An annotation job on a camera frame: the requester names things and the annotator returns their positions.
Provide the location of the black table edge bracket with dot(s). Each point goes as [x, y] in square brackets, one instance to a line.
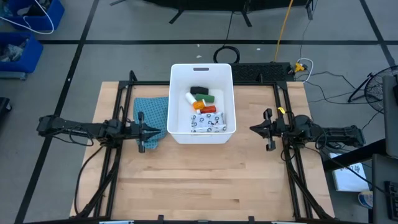
[251, 219]
[160, 218]

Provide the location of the yellow power plug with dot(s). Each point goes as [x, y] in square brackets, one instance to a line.
[299, 67]

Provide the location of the blue storage bin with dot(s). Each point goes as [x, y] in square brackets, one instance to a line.
[46, 18]
[31, 59]

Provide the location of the teal patterned cloth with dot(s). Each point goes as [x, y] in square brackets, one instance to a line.
[155, 109]

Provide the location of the orange transparent pill bottle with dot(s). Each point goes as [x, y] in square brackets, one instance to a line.
[199, 105]

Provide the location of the black floor fan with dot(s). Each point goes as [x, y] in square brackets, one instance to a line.
[374, 90]

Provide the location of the black side desk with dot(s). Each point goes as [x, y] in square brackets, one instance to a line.
[384, 174]

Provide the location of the white round cup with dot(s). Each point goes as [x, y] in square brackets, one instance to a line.
[366, 199]

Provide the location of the black aluminium table frame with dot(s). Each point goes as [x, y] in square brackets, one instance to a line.
[149, 83]

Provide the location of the red pill bottle white cap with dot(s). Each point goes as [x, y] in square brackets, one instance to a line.
[209, 109]

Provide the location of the grey monitor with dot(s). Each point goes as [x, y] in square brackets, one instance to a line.
[391, 124]

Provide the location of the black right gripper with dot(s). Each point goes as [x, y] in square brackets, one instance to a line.
[276, 130]

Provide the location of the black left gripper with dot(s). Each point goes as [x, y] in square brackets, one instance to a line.
[136, 132]

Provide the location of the white paper box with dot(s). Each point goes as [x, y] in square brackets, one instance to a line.
[348, 179]

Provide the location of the black rectangular block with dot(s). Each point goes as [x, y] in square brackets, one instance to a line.
[199, 90]

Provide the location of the black keyboard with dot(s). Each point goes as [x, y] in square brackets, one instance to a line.
[392, 202]

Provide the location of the white perforated plastic basket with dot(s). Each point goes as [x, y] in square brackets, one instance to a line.
[174, 93]

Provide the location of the yellow tag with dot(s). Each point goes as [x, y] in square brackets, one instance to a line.
[281, 110]

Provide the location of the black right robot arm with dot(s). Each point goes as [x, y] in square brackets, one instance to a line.
[339, 137]

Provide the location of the black partition panel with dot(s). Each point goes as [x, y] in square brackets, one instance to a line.
[217, 3]

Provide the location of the green bandage roll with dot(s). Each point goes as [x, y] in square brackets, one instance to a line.
[206, 98]

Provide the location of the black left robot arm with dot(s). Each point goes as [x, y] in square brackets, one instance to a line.
[81, 129]

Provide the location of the white printed Vakly pouch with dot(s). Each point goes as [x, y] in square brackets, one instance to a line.
[208, 123]

